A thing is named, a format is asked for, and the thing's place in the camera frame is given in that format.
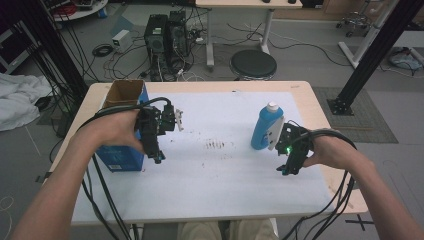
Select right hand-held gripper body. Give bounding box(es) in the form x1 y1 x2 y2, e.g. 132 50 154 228
267 115 315 168

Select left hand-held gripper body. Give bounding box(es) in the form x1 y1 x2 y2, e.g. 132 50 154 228
134 103 185 138

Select blue bottle with white cap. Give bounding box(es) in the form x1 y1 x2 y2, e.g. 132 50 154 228
250 101 285 151

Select blue cardboard box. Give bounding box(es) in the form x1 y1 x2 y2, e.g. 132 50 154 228
95 79 150 173

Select person's right hand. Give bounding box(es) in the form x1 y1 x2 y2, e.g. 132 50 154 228
301 131 359 172

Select person's left hand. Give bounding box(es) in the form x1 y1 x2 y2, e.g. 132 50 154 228
85 108 148 156

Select grey floor mat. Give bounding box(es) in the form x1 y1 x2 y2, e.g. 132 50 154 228
312 86 399 144

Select small white device box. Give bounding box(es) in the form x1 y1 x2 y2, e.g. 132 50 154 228
111 29 134 54

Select black computer tower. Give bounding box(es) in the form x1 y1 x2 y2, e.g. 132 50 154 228
166 10 191 58
143 13 169 54

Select black round stool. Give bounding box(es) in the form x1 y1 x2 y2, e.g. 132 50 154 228
229 49 278 82

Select person's legs in beige trousers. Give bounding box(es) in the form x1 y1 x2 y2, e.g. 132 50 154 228
176 218 279 240

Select black metal stand with base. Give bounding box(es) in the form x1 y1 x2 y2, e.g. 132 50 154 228
326 0 424 117

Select white metal stand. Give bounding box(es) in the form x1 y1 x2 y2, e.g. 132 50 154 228
338 0 401 69

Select round white table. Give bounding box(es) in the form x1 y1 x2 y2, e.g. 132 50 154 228
43 0 109 23

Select office chair base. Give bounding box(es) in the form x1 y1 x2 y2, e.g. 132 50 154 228
335 11 373 38

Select light blue bag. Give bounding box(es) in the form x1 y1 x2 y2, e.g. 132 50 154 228
389 46 424 72

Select white cloth heap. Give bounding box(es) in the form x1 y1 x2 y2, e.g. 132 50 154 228
0 72 53 132

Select wooden desk with white legs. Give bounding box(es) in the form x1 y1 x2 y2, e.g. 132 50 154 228
194 0 304 73

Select coiled black cable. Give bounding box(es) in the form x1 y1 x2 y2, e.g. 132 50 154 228
91 43 115 58

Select black metal stand with cables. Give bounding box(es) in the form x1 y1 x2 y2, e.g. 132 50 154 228
0 0 89 101

